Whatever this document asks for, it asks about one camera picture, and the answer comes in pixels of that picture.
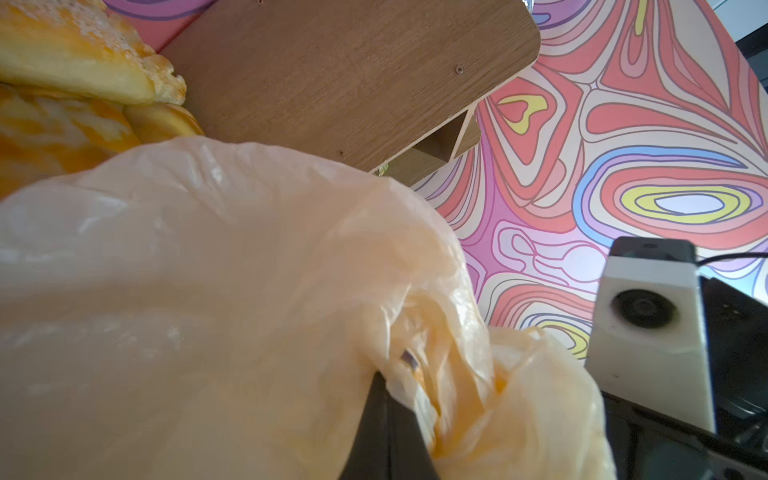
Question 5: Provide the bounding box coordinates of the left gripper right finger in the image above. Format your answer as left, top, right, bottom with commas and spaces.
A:
388, 397, 439, 480

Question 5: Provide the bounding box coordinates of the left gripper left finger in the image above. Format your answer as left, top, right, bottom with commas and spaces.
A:
338, 372, 390, 480

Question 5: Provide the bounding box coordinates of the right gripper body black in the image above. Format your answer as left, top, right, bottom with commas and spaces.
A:
604, 278, 767, 479

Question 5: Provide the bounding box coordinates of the translucent beige plastic bag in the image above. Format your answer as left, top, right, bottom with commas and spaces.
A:
1, 137, 616, 479

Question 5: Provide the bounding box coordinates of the wooden shelf unit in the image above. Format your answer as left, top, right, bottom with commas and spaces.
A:
163, 0, 541, 185

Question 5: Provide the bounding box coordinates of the striped croissant bread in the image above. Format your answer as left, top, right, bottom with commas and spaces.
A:
1, 84, 204, 198

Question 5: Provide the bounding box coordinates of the oval bread bun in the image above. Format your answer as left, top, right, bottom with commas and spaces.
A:
1, 1, 187, 105

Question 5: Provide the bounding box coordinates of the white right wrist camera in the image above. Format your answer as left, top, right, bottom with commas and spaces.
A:
585, 236, 716, 432

